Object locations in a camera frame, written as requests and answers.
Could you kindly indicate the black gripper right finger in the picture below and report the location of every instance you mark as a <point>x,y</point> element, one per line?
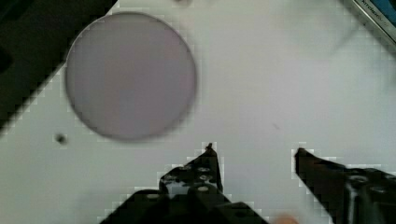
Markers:
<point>349,195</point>

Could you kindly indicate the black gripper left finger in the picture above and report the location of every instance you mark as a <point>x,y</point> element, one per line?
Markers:
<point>201,171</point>

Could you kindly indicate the silver toaster oven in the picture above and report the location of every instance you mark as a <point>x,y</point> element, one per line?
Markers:
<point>379,16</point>

